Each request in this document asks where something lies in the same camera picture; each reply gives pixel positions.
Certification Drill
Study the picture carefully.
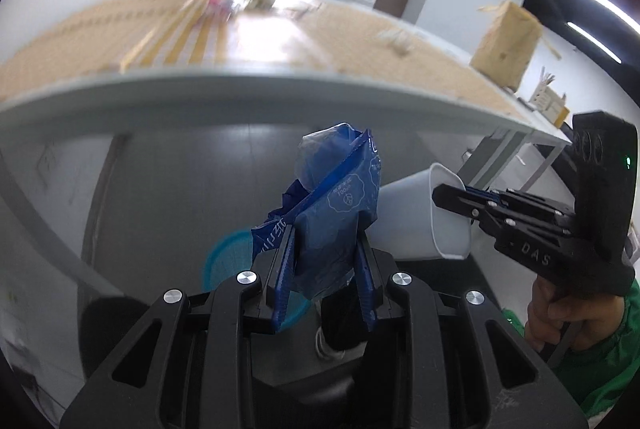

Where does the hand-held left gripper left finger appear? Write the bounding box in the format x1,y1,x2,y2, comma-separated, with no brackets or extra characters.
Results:
60,234,297,429

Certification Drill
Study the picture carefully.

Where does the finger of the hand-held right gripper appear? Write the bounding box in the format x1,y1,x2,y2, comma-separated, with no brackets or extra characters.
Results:
466,188,577,224
432,183,571,242

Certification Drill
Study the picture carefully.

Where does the long ceiling light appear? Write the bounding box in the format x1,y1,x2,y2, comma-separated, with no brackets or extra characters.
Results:
565,0,640,32

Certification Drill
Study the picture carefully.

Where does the person's right forearm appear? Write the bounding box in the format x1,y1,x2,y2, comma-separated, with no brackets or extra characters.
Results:
550,279,640,416

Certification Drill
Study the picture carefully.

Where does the person's right leg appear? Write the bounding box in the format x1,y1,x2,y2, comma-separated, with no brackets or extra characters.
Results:
320,281,373,352

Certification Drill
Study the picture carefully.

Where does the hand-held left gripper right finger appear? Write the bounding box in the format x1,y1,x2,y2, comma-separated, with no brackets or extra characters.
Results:
351,240,589,429

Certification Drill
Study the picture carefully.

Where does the brown paper bag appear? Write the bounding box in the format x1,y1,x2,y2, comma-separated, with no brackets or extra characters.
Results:
470,0,544,92

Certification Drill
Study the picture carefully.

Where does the short ceiling light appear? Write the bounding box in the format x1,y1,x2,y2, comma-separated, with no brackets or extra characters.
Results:
566,23,624,64

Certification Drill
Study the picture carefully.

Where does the person's right hand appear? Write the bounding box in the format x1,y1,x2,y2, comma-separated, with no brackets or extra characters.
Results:
524,278,627,356

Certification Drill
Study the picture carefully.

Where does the small cardboard pen box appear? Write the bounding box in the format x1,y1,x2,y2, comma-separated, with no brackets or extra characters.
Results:
527,68,571,128

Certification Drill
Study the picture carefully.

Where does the yellow checkered tablecloth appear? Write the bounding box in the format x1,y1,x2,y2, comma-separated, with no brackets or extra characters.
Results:
0,0,532,120

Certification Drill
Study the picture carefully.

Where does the white table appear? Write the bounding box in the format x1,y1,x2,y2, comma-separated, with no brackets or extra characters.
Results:
0,0,576,310

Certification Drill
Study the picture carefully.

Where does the blue plastic basket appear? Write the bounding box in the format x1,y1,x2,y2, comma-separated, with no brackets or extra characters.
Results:
204,230,313,331

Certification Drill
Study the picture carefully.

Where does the white paper cup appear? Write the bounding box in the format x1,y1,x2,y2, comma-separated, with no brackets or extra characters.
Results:
372,163,472,261

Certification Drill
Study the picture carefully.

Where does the blue plastic packet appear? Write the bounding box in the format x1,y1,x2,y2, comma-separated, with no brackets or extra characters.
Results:
251,122,383,303

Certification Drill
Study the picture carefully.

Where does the white shoe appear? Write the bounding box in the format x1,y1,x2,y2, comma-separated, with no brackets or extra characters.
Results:
314,326,352,363

